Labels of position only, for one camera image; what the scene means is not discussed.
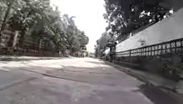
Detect grey concrete sidewalk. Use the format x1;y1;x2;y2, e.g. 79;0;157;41
103;60;183;100
0;48;67;73

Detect large overhanging dark tree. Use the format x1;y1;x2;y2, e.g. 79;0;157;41
78;0;183;53

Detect row of green trees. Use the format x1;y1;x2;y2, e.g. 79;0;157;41
0;0;95;58

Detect striped wall with fence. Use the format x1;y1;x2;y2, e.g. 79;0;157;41
0;0;69;59

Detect grey concrete road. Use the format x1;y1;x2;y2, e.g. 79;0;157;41
0;46;183;104

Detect pale wall with lattice railing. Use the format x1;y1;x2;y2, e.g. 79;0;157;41
110;0;183;87

